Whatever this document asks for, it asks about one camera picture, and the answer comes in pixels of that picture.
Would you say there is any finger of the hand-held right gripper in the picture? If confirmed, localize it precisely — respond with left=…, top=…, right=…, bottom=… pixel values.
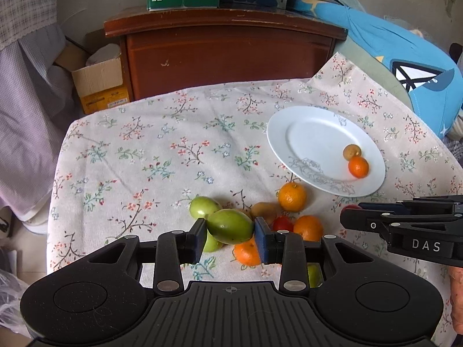
left=339, top=208, right=456, bottom=241
left=356, top=194, right=463, bottom=215

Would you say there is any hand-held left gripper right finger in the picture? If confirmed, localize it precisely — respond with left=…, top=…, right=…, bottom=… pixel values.
left=254, top=217, right=377, bottom=294

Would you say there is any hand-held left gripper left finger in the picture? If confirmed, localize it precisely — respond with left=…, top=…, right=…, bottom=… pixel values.
left=85, top=218, right=207, bottom=296

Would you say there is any small green jujube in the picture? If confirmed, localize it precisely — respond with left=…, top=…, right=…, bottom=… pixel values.
left=307, top=263, right=322, bottom=288

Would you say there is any white plate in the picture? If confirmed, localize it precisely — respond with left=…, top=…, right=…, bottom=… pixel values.
left=267, top=106, right=386, bottom=198

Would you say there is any person's right hand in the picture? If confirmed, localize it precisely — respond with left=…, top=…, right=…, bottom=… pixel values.
left=449, top=267, right=463, bottom=336

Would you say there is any small mandarin orange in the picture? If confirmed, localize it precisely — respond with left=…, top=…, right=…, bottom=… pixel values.
left=348, top=156, right=370, bottom=179

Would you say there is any small brown kiwi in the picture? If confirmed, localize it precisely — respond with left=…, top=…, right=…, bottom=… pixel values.
left=343, top=144, right=362, bottom=161

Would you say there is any floral tablecloth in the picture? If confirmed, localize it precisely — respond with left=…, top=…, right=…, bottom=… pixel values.
left=46, top=51, right=463, bottom=333

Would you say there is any grey green cushion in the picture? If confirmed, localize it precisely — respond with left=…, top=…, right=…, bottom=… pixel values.
left=333, top=36, right=415, bottom=111

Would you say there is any blue plush toy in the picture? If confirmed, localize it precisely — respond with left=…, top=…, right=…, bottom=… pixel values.
left=293, top=0, right=463, bottom=138

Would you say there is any dark red object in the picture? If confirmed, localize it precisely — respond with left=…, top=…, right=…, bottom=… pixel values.
left=449, top=43, right=463, bottom=66

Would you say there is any brown cardboard box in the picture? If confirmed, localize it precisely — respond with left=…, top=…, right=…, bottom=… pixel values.
left=71, top=52, right=131, bottom=115

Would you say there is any brown wooden nightstand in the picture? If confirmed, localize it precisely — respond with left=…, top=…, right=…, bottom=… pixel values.
left=104, top=6, right=348, bottom=101

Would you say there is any clear plastic bag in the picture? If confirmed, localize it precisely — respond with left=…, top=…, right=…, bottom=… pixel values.
left=0, top=267, right=33, bottom=337

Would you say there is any white packing material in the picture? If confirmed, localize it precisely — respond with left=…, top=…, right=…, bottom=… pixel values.
left=87, top=43, right=122, bottom=66

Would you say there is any lilac checked cloth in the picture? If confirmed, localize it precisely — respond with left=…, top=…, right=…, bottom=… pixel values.
left=0, top=23, right=78, bottom=222

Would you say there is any checkered cloth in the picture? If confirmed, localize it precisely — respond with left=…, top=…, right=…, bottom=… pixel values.
left=0, top=0, right=60, bottom=49

